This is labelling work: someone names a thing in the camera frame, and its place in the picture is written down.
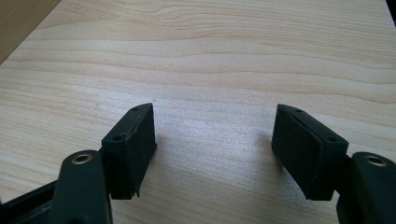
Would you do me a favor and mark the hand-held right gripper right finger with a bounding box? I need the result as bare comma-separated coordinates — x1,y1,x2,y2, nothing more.
271,104,349,202

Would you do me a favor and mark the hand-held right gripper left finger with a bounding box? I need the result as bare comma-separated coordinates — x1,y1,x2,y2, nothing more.
101,102,158,201

